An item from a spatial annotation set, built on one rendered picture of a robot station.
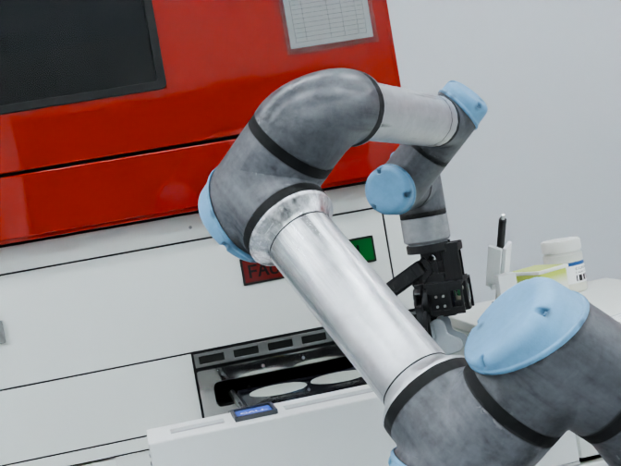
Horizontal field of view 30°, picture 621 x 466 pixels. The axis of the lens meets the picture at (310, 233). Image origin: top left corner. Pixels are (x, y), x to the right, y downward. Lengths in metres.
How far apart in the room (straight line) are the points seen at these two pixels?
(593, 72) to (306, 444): 2.59
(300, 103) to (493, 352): 0.40
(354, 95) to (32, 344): 0.91
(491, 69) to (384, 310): 2.57
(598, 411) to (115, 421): 1.14
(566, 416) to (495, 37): 2.73
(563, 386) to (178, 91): 1.10
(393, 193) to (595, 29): 2.28
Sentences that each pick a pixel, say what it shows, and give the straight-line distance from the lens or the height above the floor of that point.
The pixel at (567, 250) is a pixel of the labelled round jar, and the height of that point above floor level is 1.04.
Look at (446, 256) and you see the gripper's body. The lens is 1.84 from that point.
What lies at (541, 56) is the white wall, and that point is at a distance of 3.84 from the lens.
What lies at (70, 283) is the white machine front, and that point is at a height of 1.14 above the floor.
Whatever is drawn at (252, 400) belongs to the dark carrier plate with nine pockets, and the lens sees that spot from 1.94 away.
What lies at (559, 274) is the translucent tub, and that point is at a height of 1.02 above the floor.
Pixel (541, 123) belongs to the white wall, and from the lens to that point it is 3.82.
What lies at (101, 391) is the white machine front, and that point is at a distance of 2.09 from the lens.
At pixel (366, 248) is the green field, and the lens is 2.12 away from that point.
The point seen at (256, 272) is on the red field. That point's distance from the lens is 2.08.
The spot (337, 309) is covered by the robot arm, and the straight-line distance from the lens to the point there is 1.27.
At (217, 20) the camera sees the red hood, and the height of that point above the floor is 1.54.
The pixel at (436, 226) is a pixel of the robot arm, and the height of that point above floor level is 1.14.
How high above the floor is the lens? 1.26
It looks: 3 degrees down
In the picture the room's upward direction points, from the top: 10 degrees counter-clockwise
